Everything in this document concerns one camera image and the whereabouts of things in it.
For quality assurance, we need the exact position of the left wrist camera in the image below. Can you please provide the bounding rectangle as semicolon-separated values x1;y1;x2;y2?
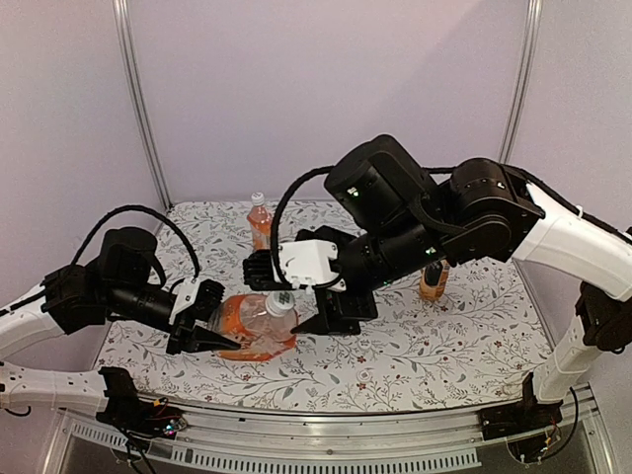
169;277;225;326

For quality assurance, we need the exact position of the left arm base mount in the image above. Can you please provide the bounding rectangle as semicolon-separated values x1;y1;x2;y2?
96;367;188;439

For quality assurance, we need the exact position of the right aluminium frame post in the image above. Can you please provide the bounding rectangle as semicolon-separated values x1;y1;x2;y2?
499;0;543;164

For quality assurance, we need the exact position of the orange bottle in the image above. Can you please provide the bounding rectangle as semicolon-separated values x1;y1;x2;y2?
247;192;273;251
208;293;298;362

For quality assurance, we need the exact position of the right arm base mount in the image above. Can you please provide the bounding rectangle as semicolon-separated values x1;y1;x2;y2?
477;372;563;440

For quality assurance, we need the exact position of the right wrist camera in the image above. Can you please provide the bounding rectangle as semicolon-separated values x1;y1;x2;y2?
242;226;355;292

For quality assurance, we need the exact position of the dark label tea bottle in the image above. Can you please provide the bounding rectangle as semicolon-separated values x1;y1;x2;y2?
420;260;450;301

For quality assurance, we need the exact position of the aluminium frame post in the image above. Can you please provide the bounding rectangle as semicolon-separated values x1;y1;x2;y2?
499;0;543;164
113;0;173;209

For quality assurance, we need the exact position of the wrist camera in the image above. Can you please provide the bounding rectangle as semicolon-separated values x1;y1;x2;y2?
242;226;355;292
169;277;225;326

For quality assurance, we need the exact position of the floral table mat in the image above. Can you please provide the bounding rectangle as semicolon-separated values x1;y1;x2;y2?
96;199;562;414

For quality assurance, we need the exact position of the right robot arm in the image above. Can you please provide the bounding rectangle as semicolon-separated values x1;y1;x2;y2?
276;134;631;303

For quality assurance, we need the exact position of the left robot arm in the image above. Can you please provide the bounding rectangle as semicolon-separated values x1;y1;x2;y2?
1;227;240;429

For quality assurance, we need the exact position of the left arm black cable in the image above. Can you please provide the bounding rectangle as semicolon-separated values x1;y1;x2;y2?
73;204;202;280

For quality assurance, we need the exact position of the left aluminium frame post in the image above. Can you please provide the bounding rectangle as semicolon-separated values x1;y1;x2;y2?
113;0;173;209

